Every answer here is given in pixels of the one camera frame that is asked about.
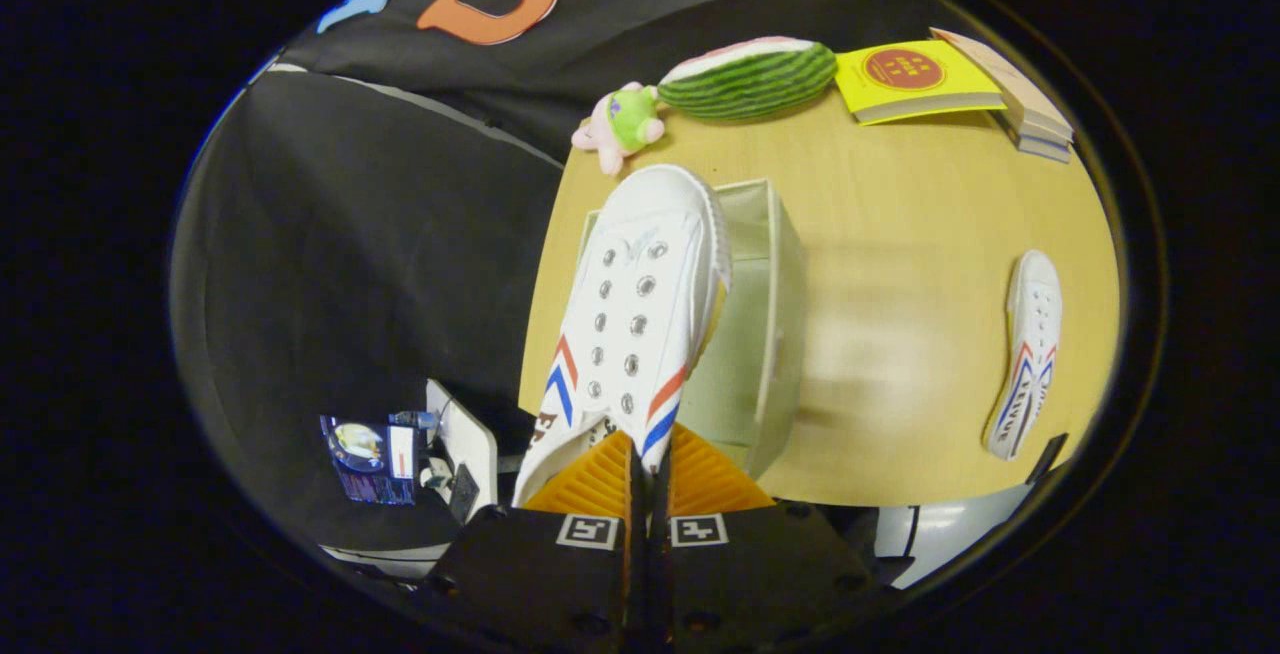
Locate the yellow book with red circle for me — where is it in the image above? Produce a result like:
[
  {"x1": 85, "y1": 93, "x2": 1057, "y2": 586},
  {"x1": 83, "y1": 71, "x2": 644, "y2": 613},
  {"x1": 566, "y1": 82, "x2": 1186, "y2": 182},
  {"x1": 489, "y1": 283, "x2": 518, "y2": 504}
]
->
[{"x1": 835, "y1": 39, "x2": 1006, "y2": 126}]

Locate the white canvas shoe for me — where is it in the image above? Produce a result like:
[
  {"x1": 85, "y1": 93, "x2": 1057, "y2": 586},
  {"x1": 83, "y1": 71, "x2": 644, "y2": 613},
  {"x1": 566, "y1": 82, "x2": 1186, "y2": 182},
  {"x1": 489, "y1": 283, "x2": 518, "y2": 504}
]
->
[
  {"x1": 512, "y1": 164, "x2": 733, "y2": 510},
  {"x1": 985, "y1": 250, "x2": 1063, "y2": 462}
]

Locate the pink and green plush toy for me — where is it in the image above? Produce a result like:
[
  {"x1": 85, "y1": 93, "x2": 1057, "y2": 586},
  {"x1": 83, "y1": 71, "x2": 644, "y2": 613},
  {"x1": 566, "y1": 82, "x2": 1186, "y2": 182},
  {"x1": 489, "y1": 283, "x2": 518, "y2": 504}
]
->
[{"x1": 572, "y1": 82, "x2": 666, "y2": 176}]

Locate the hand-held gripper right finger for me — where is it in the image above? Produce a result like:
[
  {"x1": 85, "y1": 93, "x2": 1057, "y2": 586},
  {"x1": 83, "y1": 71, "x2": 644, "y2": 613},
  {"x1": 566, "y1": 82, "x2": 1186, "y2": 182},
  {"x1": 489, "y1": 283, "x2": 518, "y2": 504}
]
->
[{"x1": 648, "y1": 423, "x2": 886, "y2": 654}]

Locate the watermelon slice plush toy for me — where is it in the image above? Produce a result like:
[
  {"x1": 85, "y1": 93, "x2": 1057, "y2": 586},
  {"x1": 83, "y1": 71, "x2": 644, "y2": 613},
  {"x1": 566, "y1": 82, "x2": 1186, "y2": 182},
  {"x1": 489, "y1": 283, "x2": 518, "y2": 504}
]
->
[{"x1": 657, "y1": 36, "x2": 839, "y2": 122}]

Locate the blue cover book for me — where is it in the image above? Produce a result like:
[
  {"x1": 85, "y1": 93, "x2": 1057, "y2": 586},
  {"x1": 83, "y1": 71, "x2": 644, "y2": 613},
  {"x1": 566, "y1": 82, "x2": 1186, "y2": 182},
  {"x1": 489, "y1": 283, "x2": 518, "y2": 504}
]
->
[{"x1": 1015, "y1": 132, "x2": 1072, "y2": 165}]

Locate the white cover book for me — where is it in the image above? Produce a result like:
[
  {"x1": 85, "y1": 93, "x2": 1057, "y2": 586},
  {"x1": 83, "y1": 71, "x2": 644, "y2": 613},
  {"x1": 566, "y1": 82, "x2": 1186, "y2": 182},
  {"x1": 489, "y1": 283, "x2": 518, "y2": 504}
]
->
[{"x1": 1005, "y1": 117, "x2": 1074, "y2": 153}]

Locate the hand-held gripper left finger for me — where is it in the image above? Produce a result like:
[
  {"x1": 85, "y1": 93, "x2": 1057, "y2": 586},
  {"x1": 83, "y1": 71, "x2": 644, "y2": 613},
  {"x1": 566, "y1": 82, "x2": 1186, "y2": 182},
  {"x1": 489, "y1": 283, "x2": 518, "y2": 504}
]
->
[{"x1": 413, "y1": 430, "x2": 644, "y2": 654}]

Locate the black armrest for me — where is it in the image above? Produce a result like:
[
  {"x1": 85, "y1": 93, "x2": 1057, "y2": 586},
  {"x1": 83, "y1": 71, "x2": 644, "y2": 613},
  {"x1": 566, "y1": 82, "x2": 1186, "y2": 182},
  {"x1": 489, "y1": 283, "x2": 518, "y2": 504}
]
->
[{"x1": 1025, "y1": 432, "x2": 1070, "y2": 486}]

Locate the tan cover book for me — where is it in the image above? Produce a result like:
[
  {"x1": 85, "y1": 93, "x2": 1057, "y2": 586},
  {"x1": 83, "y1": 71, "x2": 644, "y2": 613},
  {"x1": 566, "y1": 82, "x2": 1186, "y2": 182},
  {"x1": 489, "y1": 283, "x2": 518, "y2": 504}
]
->
[{"x1": 930, "y1": 27, "x2": 1074, "y2": 142}]

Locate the beige fabric storage box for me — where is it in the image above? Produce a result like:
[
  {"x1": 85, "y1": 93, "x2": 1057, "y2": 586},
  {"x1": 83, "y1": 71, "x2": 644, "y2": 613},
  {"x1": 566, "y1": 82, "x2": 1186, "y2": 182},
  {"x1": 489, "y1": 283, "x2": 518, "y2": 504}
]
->
[{"x1": 578, "y1": 179, "x2": 807, "y2": 482}]

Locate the blue printed box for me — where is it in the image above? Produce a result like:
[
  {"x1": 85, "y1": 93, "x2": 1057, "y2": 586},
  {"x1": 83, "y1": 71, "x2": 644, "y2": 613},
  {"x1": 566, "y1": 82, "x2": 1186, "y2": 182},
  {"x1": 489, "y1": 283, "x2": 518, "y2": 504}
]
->
[{"x1": 320, "y1": 414, "x2": 418, "y2": 506}]

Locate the white panel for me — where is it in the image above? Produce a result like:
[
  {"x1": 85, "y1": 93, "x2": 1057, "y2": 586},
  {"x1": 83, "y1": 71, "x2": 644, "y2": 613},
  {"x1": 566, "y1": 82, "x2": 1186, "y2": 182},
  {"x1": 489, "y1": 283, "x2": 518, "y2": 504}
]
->
[{"x1": 425, "y1": 379, "x2": 499, "y2": 523}]

